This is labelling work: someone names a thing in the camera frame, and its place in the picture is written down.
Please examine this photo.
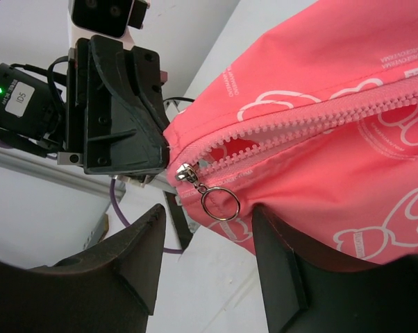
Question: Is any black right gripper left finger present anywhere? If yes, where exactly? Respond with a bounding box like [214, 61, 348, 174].
[0, 204, 166, 332]

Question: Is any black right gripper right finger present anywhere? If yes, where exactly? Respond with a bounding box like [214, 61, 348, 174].
[252, 205, 418, 332]

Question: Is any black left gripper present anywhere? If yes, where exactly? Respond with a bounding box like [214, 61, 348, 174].
[57, 35, 169, 173]

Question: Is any metal zipper pull ring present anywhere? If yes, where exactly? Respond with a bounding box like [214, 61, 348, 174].
[174, 162, 242, 222]

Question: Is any pink hooded jacket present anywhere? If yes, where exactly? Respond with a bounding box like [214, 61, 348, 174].
[165, 1, 418, 264]

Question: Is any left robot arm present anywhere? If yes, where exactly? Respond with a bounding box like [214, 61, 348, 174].
[0, 35, 169, 176]

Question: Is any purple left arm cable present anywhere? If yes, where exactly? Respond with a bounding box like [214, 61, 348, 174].
[0, 0, 185, 256]

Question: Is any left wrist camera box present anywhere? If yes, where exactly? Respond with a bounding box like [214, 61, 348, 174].
[69, 0, 150, 39]

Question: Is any aluminium table frame rail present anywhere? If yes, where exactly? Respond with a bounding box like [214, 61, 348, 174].
[0, 148, 110, 207]

